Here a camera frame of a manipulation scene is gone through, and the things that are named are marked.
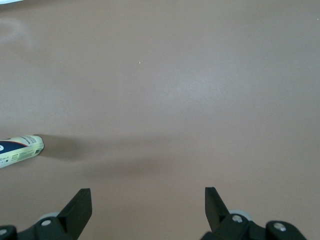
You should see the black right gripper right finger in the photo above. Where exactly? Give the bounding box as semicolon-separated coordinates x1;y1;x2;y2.
201;186;307;240

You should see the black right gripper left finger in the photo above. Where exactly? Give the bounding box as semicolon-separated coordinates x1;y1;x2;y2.
0;188;93;240

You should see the Wilson tennis ball can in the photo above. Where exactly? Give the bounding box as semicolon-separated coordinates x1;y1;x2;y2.
0;134;45;169

